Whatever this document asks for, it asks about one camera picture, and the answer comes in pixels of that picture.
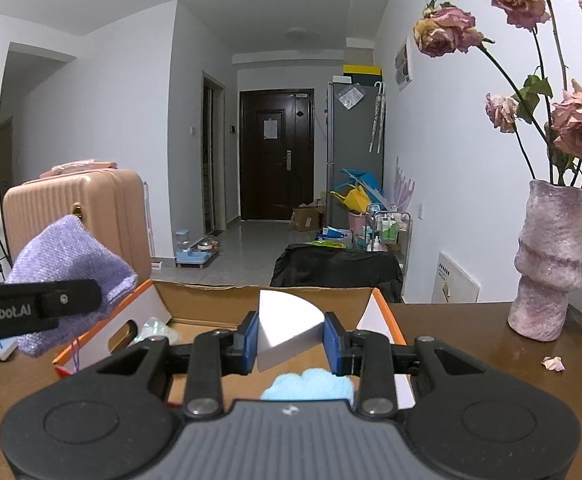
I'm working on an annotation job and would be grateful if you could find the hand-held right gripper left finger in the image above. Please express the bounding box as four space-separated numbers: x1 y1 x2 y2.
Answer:
95 311 261 420

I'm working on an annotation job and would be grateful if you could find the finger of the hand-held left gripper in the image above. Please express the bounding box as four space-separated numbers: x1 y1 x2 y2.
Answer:
38 278 104 332

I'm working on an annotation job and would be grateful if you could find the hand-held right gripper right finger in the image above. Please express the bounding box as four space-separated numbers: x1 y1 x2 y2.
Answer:
323 311 488 420

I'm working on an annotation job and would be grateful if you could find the small white box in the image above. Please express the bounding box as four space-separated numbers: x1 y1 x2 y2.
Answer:
256 287 324 372

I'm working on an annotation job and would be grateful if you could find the purple drawstring pouch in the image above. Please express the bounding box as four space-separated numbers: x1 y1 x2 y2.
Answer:
6 213 140 376

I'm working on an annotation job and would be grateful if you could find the light blue plush toy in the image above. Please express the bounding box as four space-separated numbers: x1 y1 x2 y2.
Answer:
260 368 356 402

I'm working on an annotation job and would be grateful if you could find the orange cardboard box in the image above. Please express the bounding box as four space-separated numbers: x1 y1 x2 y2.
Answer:
52 279 417 411

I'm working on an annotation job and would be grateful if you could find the pink ribbed suitcase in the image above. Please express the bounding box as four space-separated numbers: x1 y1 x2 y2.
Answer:
1 161 153 281

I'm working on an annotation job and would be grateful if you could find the blue pet feeder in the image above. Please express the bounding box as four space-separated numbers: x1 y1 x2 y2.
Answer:
174 229 220 270

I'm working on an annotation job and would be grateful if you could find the blue flat packet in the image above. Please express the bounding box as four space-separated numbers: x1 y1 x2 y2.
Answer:
315 227 352 249

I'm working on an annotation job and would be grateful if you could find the pink bucket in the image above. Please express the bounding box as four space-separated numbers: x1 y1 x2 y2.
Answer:
348 209 370 239

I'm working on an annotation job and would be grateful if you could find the trolley with bottles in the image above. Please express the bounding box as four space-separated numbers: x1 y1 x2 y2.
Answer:
365 204 412 254

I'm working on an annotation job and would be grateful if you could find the brown floor carton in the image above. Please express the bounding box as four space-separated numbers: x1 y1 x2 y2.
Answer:
290 203 324 233

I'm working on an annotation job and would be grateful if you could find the white flat carton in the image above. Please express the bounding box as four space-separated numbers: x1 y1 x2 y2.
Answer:
430 251 482 305

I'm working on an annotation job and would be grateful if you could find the dark wooden door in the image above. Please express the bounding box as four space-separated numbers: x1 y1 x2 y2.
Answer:
239 88 316 222

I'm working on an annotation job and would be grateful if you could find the purple feather decoration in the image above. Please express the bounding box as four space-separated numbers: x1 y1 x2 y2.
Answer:
393 156 417 211

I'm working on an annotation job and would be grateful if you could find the grey refrigerator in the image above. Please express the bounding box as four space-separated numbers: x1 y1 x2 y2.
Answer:
326 79 386 221

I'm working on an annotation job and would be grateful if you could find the clear folded umbrella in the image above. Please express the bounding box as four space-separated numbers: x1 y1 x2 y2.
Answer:
369 80 387 155

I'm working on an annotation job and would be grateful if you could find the purple textured vase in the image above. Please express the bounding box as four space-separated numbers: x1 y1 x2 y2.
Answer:
507 178 582 344

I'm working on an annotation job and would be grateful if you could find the clear plastic bag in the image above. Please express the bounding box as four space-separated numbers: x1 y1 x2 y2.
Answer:
338 85 367 110

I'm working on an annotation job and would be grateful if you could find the yellow and black box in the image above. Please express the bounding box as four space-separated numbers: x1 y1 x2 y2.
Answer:
343 63 383 84

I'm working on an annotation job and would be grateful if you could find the bunch of dried roses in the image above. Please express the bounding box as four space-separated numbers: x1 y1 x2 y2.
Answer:
413 0 582 194

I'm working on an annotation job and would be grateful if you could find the wall electrical panel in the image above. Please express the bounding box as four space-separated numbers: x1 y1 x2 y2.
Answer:
394 37 416 92

